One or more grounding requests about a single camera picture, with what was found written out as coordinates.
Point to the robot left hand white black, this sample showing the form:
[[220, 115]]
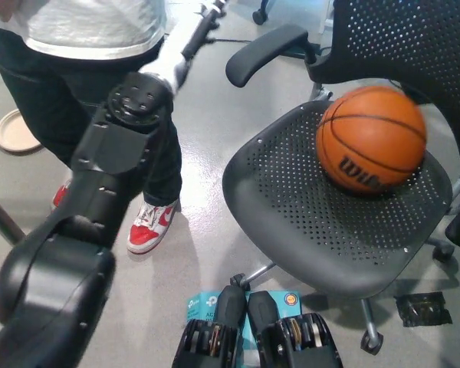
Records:
[[172, 65]]

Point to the orange Wilson basketball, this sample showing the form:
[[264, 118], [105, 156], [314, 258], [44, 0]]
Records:
[[368, 138]]

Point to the person in black trousers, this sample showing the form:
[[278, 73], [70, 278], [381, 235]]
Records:
[[42, 88]]

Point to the office chair leg with caster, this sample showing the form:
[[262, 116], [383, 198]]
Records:
[[260, 16]]

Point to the person's left red white sneaker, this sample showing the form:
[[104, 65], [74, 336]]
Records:
[[149, 230]]

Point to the person's red white sneaker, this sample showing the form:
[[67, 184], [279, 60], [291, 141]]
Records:
[[149, 230], [60, 197]]

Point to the person's right red white sneaker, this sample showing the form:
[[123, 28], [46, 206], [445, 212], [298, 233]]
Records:
[[60, 197]]

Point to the black perforated office chair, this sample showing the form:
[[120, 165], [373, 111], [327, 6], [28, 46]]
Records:
[[310, 214]]

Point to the beige paper plate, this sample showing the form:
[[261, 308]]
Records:
[[13, 134]]

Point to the white desk leg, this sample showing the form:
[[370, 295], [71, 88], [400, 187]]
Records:
[[326, 15]]

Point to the black metal pole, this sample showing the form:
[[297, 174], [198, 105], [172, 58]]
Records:
[[2, 218]]

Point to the teal tp-link box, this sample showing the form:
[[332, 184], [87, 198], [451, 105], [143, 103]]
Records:
[[203, 303]]

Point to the black plastic wrapper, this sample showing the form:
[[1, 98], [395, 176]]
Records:
[[423, 308]]

